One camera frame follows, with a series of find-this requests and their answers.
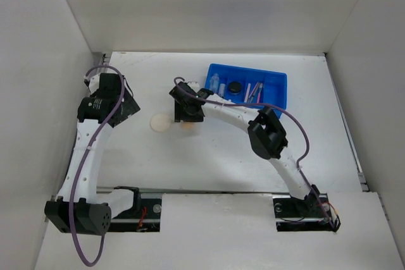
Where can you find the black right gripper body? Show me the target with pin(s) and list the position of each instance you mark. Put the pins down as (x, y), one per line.
(186, 116)

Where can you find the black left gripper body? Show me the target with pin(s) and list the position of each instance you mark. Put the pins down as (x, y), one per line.
(128, 108)

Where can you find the peach makeup sponge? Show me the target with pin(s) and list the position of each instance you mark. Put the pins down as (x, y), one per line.
(187, 125)

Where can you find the round beige powder puff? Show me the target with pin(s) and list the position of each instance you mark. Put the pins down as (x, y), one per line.
(160, 122)

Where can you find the clear bottle black cap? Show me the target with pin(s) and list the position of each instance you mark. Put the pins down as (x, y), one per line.
(221, 90)

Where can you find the black round compact jar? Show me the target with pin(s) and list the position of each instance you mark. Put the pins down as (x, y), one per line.
(235, 87)

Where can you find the grey makeup pen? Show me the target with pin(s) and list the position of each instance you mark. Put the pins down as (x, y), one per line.
(255, 88)

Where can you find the beige pink pencil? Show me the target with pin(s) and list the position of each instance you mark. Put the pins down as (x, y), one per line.
(246, 96)

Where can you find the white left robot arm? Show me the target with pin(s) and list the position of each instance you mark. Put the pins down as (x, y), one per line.
(77, 202)

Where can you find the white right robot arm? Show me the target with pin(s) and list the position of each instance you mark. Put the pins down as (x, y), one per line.
(266, 133)

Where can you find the blue plastic organizer tray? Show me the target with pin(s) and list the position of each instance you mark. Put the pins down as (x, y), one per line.
(274, 83)

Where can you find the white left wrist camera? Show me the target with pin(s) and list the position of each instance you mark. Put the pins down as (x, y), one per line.
(92, 83)

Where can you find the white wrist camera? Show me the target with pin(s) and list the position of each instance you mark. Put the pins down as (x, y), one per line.
(195, 86)
(92, 83)

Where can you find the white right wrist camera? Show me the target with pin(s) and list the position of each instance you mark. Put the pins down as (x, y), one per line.
(195, 86)

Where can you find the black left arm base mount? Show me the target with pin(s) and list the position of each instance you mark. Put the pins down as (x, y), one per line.
(143, 217)

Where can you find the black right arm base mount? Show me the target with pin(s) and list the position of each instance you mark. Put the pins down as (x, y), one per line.
(294, 215)

